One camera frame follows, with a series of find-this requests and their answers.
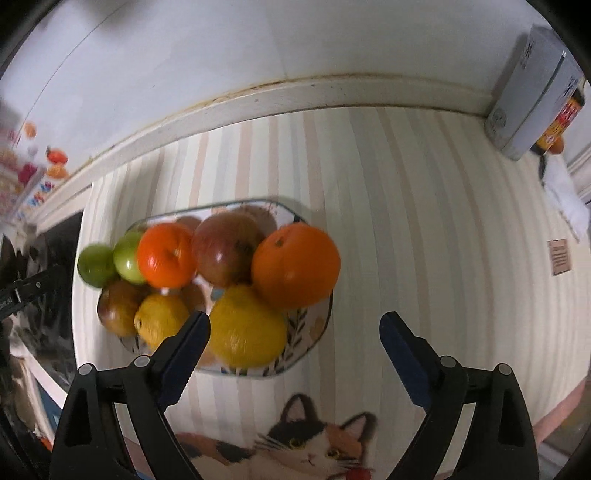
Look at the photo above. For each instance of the brown square coaster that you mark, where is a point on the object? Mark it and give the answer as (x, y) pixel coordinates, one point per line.
(559, 257)

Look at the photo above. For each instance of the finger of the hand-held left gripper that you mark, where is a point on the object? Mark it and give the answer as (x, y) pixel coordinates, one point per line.
(41, 284)

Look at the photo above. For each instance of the orange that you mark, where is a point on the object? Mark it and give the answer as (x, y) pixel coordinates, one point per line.
(164, 256)
(295, 265)

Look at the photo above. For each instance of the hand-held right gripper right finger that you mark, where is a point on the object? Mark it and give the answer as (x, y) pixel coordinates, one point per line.
(406, 355)

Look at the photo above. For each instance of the dark sauce bottle yellow label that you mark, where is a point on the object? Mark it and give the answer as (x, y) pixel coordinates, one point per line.
(561, 124)

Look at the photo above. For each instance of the floral oval plate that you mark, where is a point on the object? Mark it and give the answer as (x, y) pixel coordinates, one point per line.
(307, 332)

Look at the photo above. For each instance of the grey metal can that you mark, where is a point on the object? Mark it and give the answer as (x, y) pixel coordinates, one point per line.
(531, 101)

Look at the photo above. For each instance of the black gas stove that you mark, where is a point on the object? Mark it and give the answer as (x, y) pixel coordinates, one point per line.
(51, 337)

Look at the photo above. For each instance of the brown egg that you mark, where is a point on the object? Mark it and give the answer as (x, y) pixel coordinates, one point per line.
(557, 146)

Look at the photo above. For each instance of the striped cat print tablecloth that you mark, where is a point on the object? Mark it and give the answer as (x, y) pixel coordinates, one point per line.
(415, 230)

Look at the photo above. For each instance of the colourful wall sticker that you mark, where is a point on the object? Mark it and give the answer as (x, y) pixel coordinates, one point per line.
(27, 175)

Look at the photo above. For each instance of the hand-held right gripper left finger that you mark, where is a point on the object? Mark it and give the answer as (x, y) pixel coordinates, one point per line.
(184, 355)

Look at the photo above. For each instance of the green apple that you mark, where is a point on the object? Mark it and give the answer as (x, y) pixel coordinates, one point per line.
(127, 258)
(94, 265)

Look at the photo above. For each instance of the yellow pear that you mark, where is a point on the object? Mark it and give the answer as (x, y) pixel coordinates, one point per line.
(159, 321)
(247, 327)

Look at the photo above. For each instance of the white folded cloth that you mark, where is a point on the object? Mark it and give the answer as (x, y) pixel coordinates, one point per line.
(565, 194)

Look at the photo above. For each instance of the reddish brown apple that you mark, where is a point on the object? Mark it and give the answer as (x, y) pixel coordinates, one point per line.
(224, 249)
(117, 307)

